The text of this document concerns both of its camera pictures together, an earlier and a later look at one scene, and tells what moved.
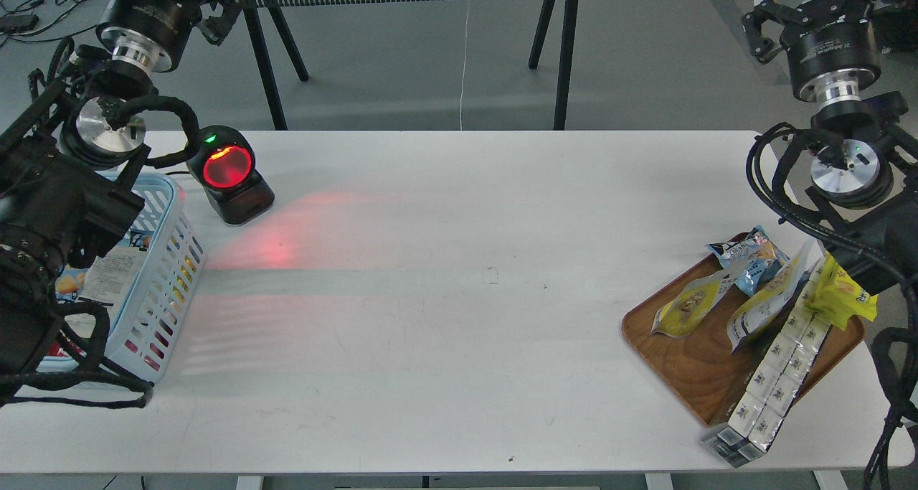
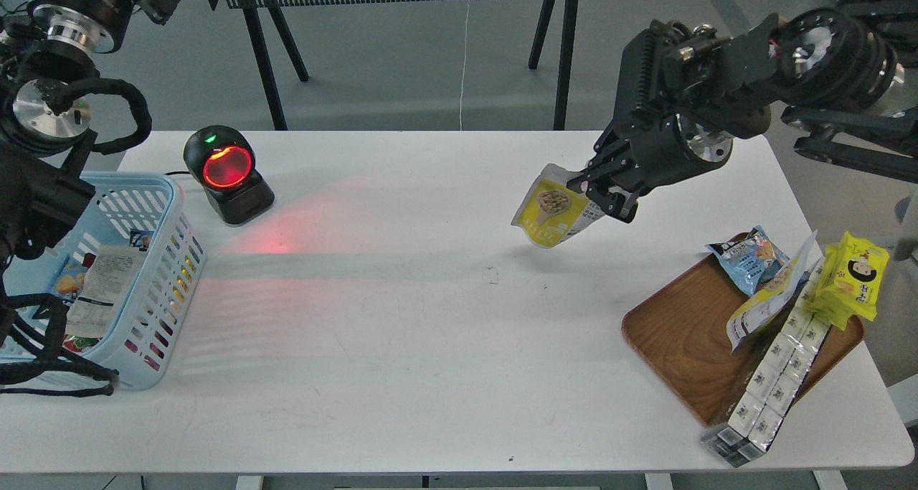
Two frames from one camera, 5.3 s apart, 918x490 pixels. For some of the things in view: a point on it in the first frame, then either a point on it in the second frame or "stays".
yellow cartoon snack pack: [837, 297] stays
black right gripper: [834, 55] -> [683, 93]
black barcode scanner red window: [223, 161] stays
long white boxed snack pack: [760, 410] stays
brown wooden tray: [699, 365] stays
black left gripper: [152, 14] -> [91, 9]
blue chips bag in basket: [69, 284] stays
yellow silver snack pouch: [775, 295] stays
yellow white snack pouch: [687, 307] -> [550, 211]
